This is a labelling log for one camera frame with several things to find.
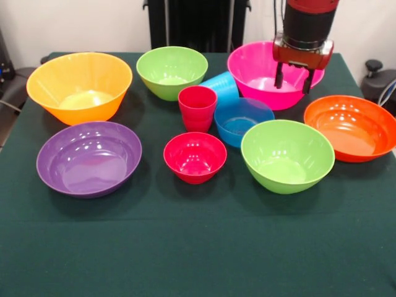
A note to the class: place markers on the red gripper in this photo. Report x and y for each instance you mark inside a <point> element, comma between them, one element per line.
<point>303,57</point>

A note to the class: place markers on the pink bowl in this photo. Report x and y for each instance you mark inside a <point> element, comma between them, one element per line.
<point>256,65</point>

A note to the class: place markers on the blue cup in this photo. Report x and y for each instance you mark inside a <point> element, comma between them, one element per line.
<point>222,85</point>

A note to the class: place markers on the red cup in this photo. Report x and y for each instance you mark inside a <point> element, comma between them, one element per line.
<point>198,114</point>

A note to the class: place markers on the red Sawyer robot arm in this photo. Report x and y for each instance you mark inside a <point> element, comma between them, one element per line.
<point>309,24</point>

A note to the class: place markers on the green bowl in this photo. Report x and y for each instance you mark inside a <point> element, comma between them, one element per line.
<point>171,66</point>
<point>287,148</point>

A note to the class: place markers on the orange bowl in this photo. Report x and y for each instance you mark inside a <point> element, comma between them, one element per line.
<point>349,123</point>

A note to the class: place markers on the blue bowl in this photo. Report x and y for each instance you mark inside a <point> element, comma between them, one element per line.
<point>229,127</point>

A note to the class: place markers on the black office chair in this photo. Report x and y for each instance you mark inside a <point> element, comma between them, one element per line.
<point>374,83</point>
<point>18,83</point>

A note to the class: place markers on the red bowl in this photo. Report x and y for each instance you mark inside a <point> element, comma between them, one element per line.
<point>195,154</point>

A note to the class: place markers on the dark green tablecloth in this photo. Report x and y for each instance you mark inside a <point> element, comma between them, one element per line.
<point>198,247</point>

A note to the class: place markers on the yellow bowl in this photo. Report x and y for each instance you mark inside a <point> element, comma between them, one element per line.
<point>77,74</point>

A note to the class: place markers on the purple bowl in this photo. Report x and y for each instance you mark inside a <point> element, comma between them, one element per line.
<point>89,154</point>

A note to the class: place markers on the black computer box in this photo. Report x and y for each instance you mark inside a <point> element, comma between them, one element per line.
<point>6,62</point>

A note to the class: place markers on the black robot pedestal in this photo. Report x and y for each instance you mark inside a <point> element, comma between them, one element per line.
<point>198,24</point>

